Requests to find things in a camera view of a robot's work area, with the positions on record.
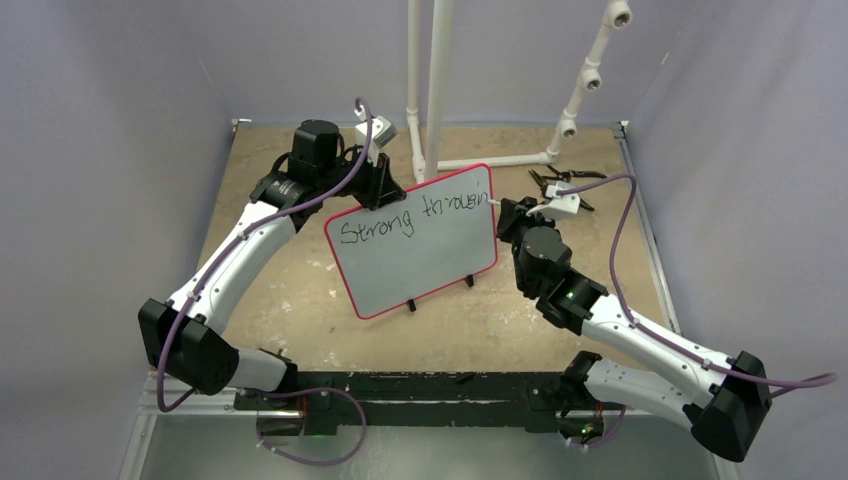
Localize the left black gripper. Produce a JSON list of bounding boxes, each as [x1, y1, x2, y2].
[[319, 144, 406, 211]]

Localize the red-framed whiteboard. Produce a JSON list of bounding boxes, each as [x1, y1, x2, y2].
[[323, 163, 498, 320]]

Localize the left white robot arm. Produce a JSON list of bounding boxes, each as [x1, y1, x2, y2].
[[138, 116, 406, 409]]

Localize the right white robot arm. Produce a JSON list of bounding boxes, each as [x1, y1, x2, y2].
[[496, 197, 772, 463]]

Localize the yellow-handled pliers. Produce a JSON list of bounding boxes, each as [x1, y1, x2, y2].
[[528, 169, 564, 199]]

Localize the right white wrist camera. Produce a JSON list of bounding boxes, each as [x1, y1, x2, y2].
[[527, 185, 581, 221]]

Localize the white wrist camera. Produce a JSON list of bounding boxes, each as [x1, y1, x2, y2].
[[527, 185, 581, 221], [355, 111, 397, 166]]

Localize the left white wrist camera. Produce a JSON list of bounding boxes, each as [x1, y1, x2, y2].
[[355, 111, 397, 166]]

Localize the black-handled pliers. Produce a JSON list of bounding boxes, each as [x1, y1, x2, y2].
[[544, 165, 606, 204]]

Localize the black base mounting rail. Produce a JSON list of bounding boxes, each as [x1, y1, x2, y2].
[[235, 370, 627, 439]]

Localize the white PVC pipe frame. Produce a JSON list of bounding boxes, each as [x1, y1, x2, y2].
[[405, 1, 643, 183]]

